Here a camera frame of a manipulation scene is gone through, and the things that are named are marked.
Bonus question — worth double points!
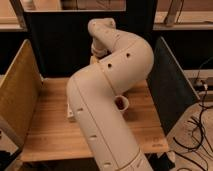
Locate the right dark side panel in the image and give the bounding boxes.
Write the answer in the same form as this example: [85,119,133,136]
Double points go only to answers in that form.
[147,37,199,135]

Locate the white paper cup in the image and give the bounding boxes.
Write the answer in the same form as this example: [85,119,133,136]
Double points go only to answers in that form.
[114,95,129,113]

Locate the power strip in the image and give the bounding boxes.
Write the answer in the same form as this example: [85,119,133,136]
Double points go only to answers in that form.
[194,78,213,91]

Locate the black back panel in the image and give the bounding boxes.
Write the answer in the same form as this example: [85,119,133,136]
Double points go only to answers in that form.
[24,0,157,77]

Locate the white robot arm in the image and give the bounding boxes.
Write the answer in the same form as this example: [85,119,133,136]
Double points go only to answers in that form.
[67,18,154,171]

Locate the left wooden side panel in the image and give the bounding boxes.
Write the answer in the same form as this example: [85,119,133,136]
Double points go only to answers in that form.
[0,39,42,148]

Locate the black floor cables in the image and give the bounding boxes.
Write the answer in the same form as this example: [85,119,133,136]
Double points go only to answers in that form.
[172,56,213,171]

